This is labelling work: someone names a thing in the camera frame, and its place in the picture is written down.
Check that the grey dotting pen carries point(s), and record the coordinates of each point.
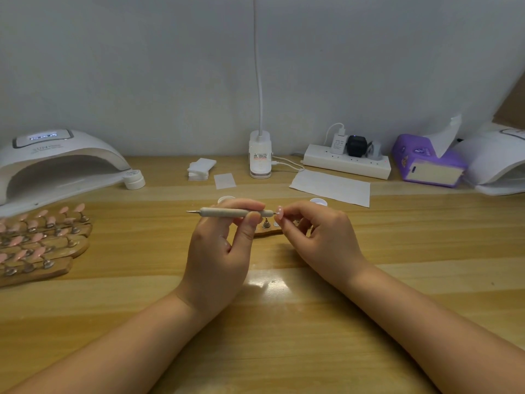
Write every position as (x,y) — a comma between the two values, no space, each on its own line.
(215,212)

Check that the person's left forearm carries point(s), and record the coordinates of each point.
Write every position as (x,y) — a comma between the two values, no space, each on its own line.
(102,353)

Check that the small closed white jar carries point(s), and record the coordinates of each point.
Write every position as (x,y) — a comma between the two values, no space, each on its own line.
(134,179)

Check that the wooden nail holder strip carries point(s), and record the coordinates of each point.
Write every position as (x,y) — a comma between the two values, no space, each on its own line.
(267,233)

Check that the white paper sheet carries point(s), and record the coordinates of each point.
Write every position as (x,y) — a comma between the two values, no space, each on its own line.
(330,188)

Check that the purple tissue box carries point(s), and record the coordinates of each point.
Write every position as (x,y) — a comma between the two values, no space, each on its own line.
(412,157)

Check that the person's left hand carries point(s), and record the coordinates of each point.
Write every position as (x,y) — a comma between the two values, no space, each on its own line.
(215,262)

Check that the white desk lamp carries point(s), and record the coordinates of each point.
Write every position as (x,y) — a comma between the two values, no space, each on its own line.
(260,156)

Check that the person's right forearm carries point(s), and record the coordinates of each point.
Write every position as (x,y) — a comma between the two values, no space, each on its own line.
(443,336)

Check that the white power strip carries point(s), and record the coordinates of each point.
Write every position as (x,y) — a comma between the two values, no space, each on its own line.
(346,161)

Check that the black plug adapter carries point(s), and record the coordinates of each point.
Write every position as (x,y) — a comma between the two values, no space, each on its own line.
(357,146)

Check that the grey plug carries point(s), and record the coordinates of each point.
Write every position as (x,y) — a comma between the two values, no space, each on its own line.
(375,151)

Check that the white charger plug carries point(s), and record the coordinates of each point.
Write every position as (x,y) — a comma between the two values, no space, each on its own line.
(338,143)

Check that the white tissue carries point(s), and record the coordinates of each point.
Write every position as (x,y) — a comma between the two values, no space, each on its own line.
(447,136)

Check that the brown wooden board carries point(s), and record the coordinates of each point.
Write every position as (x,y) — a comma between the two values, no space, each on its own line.
(513,102)

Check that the small white paper square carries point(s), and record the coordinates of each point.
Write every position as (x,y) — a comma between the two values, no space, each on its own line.
(225,180)

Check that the white gel jar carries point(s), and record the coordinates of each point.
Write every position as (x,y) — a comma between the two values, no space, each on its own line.
(318,202)

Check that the stack of white cotton pads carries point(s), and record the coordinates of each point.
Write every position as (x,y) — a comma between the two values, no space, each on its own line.
(202,168)

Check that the white jar lid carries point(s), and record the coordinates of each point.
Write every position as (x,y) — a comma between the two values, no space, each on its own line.
(226,199)

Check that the wooden stands with pink nails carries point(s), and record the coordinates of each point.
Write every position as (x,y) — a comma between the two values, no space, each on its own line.
(39,243)

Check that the person's right hand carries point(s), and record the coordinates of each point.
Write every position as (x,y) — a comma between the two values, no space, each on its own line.
(326,244)

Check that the white nail lamp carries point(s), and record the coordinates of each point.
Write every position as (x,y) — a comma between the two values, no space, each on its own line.
(57,158)
(494,159)

